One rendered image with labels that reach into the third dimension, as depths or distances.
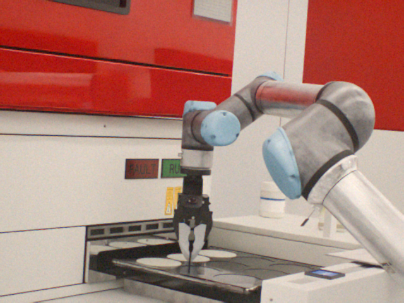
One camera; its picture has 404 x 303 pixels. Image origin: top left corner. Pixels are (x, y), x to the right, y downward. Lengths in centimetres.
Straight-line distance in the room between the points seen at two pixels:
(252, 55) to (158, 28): 306
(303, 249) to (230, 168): 282
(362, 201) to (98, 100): 66
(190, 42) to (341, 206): 75
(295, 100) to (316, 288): 40
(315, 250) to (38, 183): 69
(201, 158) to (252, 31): 311
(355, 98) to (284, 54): 378
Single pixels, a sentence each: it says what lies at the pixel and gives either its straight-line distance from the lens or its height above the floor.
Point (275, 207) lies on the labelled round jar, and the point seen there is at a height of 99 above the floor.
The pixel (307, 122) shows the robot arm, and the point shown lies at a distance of 147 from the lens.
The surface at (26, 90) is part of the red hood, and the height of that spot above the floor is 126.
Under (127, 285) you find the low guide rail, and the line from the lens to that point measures 198.
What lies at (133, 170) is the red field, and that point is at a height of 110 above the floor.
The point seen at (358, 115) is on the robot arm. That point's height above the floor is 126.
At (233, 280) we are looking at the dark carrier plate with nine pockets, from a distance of 179.
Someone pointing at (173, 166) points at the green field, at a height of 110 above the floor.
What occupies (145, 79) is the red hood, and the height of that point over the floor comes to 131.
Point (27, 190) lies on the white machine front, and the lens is 177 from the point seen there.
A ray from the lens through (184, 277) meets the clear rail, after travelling 179.
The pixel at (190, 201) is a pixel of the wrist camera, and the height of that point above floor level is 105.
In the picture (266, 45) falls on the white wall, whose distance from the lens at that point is 511.
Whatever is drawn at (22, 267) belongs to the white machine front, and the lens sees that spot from 179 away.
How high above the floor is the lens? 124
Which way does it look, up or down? 3 degrees down
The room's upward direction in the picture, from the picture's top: 4 degrees clockwise
